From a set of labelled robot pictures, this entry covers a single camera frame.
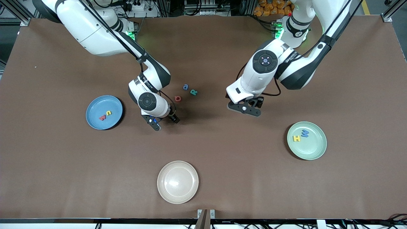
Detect blue plate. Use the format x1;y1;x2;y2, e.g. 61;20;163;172
86;95;123;130

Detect beige plate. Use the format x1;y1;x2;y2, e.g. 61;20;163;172
157;161;199;204

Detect pale green plate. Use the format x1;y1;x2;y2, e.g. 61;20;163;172
287;121;327;160

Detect long white power strip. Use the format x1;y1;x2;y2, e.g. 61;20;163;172
184;9;231;17

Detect orange packaged items pile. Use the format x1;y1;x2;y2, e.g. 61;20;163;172
253;0;294;17

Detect white power strip with plugs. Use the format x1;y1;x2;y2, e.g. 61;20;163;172
122;0;145;12

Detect tan camera stand post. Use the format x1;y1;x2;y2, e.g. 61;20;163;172
195;209;211;229

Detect aluminium frame profile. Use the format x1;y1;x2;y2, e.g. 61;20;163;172
13;0;43;26
382;0;407;23

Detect tangled cables bundle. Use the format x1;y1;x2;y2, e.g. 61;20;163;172
342;214;407;229

